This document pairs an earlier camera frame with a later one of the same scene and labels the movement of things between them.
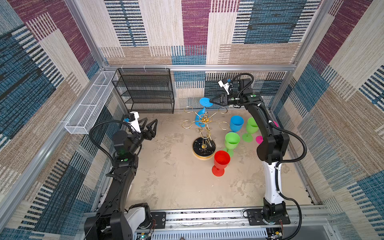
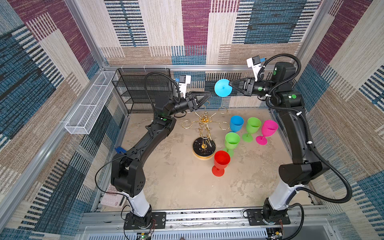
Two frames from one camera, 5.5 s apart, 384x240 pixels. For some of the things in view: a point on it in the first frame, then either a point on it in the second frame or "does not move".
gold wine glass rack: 204,147 does not move
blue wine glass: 236,122 does not move
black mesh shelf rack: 146,90 does not move
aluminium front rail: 310,225 does not move
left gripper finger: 142,123 → 200,104
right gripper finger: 219,96 → 234,81
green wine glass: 251,128 does not move
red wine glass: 221,159 does not move
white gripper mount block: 226,86 → 254,62
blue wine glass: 200,118 → 222,88
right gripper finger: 217,101 → 237,89
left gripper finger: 153,126 → 202,96
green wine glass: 232,140 does not move
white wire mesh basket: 84,117 does not move
